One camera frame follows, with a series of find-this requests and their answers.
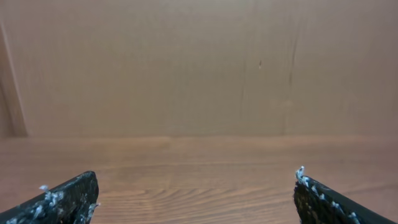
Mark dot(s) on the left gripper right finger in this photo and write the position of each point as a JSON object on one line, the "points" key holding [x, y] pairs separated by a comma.
{"points": [[318, 204]]}

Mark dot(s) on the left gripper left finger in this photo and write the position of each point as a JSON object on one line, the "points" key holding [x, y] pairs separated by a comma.
{"points": [[72, 202]]}

